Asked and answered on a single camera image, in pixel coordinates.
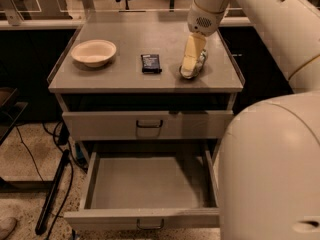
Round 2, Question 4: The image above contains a black floor cable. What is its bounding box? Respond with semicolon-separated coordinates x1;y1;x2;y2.
14;121;88;240

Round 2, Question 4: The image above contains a white paper bowl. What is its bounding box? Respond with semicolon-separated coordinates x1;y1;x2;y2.
71;40;117;68

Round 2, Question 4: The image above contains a grey drawer cabinet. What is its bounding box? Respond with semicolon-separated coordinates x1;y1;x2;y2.
49;12;243;157

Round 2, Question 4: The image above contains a black power strip bar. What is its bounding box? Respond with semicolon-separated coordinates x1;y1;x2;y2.
35;150;69;235

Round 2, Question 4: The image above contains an open grey middle drawer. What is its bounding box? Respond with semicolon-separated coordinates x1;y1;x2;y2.
64;152;219;231

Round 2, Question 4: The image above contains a dark blue snack packet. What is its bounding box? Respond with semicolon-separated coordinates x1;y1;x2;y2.
141;54;162;74

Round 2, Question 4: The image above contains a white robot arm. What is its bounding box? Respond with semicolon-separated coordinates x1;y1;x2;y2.
187;0;320;240

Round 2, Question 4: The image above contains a white shoe tip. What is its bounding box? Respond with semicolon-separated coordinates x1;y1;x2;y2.
0;217;17;240

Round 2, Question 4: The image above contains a grey top drawer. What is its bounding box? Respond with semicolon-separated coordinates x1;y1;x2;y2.
63;111;233;141

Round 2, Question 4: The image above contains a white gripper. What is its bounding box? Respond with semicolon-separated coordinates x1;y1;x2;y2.
181;2;224;70

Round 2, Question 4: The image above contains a dark side table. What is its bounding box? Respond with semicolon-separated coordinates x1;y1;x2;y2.
0;87;52;193

